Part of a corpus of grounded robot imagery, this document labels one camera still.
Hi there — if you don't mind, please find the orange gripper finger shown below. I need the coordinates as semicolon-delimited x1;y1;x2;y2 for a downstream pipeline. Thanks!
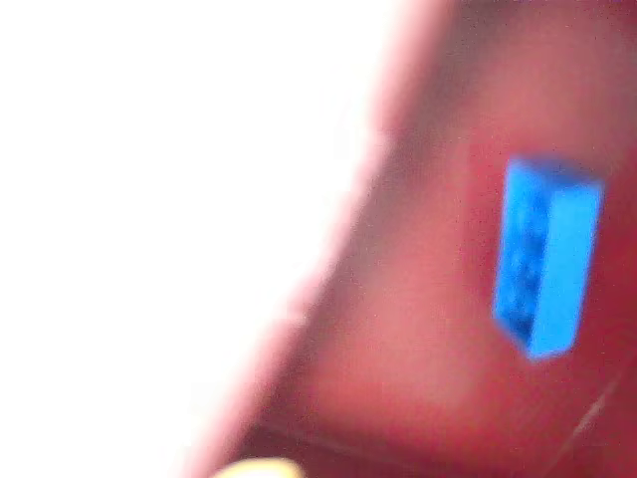
218;456;304;478

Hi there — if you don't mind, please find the small blue block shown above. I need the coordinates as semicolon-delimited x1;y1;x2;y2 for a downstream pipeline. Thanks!
491;152;608;363

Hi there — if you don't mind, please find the dark red box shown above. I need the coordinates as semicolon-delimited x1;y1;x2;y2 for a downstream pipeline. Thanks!
181;0;637;478

